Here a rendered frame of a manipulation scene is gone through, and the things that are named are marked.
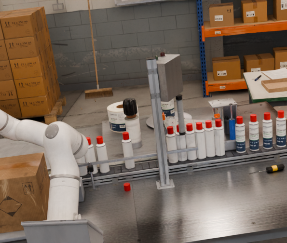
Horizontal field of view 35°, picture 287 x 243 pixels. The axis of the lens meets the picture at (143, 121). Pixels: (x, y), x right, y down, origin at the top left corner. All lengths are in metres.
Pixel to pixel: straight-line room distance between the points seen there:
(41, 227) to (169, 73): 0.91
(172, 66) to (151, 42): 4.66
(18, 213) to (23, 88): 3.79
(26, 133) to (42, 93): 3.75
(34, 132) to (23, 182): 0.22
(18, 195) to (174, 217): 0.70
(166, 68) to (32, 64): 3.73
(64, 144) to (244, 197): 0.90
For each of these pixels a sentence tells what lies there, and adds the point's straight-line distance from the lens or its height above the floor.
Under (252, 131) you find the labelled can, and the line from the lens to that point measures 2.48.
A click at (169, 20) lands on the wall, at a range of 6.75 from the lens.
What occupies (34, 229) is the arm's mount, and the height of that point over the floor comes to 1.06.
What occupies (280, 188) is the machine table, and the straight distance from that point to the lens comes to 2.29.
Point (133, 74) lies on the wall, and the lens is 6.98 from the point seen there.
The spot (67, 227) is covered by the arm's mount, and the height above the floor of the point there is 1.06.
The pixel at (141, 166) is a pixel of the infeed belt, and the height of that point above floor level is 0.88.
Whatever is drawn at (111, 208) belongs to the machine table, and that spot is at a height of 0.83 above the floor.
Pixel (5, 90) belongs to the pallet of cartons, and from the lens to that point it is 5.89.
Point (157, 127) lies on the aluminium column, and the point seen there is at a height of 1.16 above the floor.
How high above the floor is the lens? 1.99
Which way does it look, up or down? 21 degrees down
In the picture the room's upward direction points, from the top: 7 degrees counter-clockwise
